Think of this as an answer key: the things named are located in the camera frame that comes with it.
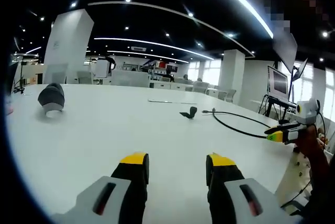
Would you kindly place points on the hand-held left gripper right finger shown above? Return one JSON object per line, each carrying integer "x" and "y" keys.
{"x": 235, "y": 195}

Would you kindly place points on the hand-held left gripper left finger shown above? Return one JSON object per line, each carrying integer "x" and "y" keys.
{"x": 112, "y": 195}

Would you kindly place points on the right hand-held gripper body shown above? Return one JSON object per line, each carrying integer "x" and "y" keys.
{"x": 307, "y": 114}

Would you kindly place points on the white desk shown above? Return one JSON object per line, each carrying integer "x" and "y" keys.
{"x": 117, "y": 135}

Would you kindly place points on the white desk partition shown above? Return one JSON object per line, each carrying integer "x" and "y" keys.
{"x": 131, "y": 78}

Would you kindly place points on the black folding stand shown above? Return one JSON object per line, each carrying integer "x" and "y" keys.
{"x": 272, "y": 107}

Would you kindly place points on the beige buttoned garment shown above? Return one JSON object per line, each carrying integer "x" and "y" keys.
{"x": 293, "y": 177}

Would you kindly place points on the open laptop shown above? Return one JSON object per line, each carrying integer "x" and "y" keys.
{"x": 278, "y": 82}

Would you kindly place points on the black reflector panel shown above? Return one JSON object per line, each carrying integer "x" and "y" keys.
{"x": 300, "y": 69}

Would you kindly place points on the white office chair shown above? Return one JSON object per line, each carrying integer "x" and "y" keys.
{"x": 230, "y": 95}

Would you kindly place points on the studio light panel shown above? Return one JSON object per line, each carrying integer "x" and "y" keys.
{"x": 285, "y": 48}

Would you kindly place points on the narrow white pillar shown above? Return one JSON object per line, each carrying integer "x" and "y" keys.
{"x": 231, "y": 77}

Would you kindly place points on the thin white strip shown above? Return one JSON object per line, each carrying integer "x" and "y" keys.
{"x": 167, "y": 101}

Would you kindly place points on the dark grey rolled cloth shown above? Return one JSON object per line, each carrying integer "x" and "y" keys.
{"x": 52, "y": 98}

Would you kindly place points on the black tripod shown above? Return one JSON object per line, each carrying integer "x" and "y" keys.
{"x": 22, "y": 77}

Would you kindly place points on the wide white pillar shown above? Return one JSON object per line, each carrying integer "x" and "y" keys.
{"x": 68, "y": 48}

